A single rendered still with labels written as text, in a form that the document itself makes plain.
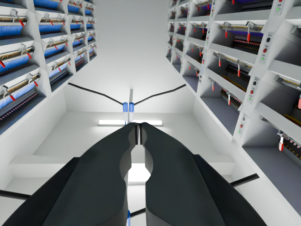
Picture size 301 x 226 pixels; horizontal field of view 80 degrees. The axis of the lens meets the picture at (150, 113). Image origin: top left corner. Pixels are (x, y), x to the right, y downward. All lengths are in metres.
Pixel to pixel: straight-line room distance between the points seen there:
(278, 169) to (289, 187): 0.10
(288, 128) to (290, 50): 0.32
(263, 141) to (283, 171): 0.18
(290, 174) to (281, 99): 0.33
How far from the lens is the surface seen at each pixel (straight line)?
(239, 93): 1.10
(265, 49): 0.95
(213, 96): 1.67
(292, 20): 0.90
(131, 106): 2.16
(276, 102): 1.02
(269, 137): 1.12
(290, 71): 0.85
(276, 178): 0.96
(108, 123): 3.53
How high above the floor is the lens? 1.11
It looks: 26 degrees up
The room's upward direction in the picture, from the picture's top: 177 degrees counter-clockwise
